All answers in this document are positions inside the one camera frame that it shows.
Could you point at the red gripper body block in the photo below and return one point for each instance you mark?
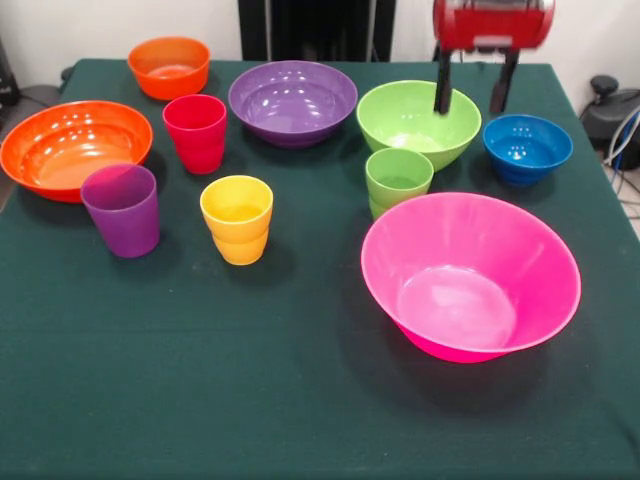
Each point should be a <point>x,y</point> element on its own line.
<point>492,27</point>

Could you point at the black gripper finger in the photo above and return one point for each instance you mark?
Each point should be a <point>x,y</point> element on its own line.
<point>502,85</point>
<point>443,85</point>

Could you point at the green cup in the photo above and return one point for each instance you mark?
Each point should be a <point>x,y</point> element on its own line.
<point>397,175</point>

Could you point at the pink bowl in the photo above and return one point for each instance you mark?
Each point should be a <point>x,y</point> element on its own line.
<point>465,280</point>

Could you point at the green bowl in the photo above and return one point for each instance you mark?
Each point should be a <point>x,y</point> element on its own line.
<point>400,125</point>

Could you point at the blue bowl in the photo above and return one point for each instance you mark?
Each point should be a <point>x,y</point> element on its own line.
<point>527,150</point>

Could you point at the purple bowl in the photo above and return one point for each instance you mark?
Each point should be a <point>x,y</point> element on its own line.
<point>292,105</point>

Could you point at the yellow cup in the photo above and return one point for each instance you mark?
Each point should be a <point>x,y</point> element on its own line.
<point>237,235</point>

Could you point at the red cup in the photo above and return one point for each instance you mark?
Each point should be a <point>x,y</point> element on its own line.
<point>195,145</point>

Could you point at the small orange bowl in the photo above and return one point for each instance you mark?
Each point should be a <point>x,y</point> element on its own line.
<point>170,80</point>

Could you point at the dark green tablecloth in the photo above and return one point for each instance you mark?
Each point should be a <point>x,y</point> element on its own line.
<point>300,375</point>

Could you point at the purple cup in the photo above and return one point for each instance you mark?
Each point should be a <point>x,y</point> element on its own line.
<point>122,220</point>

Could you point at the large orange bowl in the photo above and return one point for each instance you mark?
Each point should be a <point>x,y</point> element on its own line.
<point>65,145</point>

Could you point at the black pedestal foot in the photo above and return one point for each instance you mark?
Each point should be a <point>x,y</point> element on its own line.
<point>607,120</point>
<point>42,92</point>

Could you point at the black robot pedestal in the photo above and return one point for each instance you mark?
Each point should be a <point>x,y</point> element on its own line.
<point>320,30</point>

